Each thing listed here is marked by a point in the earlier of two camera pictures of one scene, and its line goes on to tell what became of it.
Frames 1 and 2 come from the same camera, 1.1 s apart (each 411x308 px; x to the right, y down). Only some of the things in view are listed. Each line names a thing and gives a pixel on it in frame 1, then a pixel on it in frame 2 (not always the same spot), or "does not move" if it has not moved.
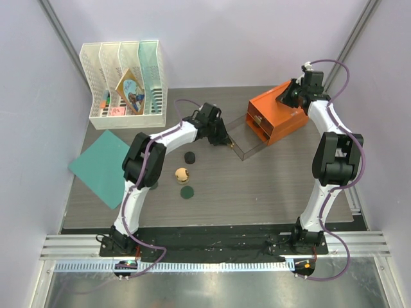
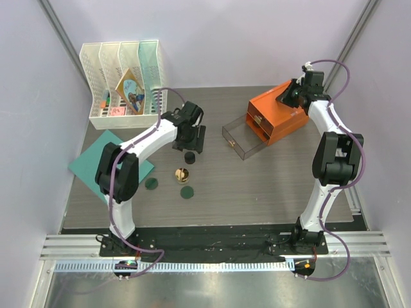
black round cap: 189,158 does not move
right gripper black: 288,96 does not move
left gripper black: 223,138 -> 196,144
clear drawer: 256,114 does not move
